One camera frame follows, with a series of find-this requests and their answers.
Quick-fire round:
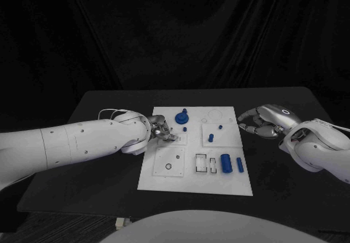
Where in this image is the white cable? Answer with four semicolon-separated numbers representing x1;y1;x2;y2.
97;108;135;120
313;119;350;133

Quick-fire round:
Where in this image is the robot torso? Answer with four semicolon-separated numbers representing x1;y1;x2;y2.
99;210;326;243

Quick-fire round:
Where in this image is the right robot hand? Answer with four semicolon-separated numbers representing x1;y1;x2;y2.
237;104;302;140

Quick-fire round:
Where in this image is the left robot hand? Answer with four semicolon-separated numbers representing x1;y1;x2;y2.
146;114;179;143

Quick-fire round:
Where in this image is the large blue cylinder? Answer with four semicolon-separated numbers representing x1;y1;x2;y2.
218;153;234;174

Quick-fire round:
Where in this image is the blue gear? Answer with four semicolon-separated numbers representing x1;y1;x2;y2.
174;108;189;125

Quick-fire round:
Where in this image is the white task board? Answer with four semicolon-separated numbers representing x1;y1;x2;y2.
136;106;253;197

